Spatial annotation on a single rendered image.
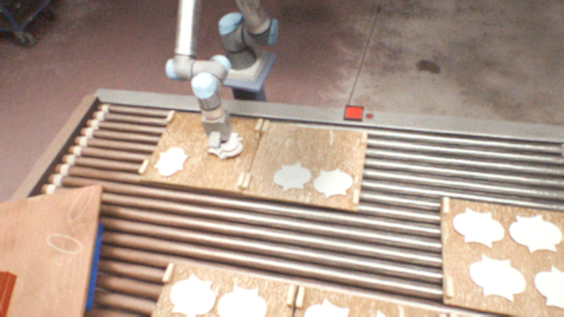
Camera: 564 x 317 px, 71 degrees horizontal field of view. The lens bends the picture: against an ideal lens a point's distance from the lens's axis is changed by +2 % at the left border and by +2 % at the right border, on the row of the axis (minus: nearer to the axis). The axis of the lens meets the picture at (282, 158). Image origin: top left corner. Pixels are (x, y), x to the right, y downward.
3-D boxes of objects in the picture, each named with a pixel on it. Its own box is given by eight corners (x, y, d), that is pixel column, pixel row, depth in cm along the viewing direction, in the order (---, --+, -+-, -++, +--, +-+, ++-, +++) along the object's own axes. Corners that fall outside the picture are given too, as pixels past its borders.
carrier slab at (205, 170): (174, 115, 170) (174, 112, 169) (265, 123, 161) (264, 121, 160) (141, 180, 150) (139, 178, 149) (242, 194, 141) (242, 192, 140)
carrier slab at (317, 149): (267, 124, 161) (266, 122, 160) (367, 135, 152) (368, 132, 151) (242, 194, 141) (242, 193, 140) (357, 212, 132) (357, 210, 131)
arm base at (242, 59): (231, 50, 196) (226, 33, 188) (259, 50, 192) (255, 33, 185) (222, 70, 187) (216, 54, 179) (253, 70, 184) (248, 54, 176)
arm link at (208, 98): (217, 70, 127) (208, 89, 123) (225, 96, 136) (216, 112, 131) (195, 69, 129) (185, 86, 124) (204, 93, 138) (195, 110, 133)
